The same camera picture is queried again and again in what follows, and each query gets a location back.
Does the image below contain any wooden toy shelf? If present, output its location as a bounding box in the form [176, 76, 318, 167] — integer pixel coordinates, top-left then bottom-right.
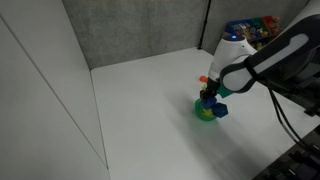
[223, 15, 284, 52]

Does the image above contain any blue cube block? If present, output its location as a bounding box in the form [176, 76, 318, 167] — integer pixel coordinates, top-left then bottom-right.
[200, 96, 218, 110]

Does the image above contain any dark blue hexagonal block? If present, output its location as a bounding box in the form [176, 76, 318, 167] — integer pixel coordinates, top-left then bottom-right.
[212, 102, 230, 119]

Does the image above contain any black stand pole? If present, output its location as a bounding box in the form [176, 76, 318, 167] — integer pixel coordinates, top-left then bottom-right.
[196, 0, 213, 51]

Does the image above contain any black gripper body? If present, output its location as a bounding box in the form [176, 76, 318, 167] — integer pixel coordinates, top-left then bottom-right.
[199, 77, 221, 98]

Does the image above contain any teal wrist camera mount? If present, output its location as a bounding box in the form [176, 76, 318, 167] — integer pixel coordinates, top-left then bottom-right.
[217, 85, 235, 99]

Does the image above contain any green bowl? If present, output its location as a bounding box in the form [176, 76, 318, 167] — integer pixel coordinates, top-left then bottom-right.
[194, 98, 221, 122]

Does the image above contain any black table edge clamp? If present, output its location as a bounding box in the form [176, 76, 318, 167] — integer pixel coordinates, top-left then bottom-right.
[303, 101, 320, 118]

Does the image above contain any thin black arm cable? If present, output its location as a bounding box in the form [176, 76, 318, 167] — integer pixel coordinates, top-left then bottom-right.
[267, 87, 320, 156]

